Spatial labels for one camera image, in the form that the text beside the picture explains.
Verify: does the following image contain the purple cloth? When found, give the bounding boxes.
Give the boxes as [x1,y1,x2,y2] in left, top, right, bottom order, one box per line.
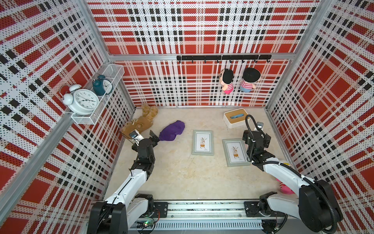
[159,121,185,141]

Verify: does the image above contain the green picture frame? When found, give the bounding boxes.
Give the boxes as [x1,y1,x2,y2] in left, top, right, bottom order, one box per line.
[222,138,251,167]
[192,130,214,156]

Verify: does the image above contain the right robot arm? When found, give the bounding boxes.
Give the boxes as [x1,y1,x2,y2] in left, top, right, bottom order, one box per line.
[243,130,343,234]

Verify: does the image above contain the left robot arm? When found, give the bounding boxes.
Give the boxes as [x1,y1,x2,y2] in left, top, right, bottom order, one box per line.
[86,130,160,234]

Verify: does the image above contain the brown plush toy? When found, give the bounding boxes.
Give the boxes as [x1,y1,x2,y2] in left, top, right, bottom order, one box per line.
[121,103,158,139]

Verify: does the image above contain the white tissue box wooden lid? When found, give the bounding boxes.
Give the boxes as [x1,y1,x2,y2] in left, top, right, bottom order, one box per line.
[223,108,248,129]

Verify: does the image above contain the white pink plush toy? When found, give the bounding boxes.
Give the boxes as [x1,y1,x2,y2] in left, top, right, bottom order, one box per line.
[277,179,295,195]

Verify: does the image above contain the green circuit board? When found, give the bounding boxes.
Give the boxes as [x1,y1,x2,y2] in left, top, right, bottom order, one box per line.
[136,221,154,229]

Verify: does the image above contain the doll with blue clothes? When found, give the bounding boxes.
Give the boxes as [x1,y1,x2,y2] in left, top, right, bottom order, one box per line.
[240,67,261,93]

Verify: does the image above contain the doll with pink clothes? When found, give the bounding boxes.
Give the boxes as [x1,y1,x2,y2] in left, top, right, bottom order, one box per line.
[219,69,234,95]

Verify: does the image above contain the teal alarm clock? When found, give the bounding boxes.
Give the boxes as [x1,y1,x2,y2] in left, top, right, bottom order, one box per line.
[92,75,114,97]

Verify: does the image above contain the white alarm clock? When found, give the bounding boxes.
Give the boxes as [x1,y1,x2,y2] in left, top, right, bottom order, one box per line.
[63,84,99,116]

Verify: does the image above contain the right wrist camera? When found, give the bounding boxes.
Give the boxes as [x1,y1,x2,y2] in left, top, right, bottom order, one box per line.
[254,122,264,131]

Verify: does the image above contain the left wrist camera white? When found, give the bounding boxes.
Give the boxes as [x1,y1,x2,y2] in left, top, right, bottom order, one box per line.
[129,129,144,146]

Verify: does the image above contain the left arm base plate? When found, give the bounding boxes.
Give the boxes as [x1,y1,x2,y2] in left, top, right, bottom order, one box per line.
[151,201,169,219]

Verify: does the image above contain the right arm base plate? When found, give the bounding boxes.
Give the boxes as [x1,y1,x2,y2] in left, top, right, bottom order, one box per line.
[243,200,285,218]

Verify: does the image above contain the white wire shelf basket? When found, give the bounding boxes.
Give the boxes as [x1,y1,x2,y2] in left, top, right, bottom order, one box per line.
[63,64,125,125]

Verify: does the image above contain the black hook rail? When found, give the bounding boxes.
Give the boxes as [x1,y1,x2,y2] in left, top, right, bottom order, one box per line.
[176,55,272,61]

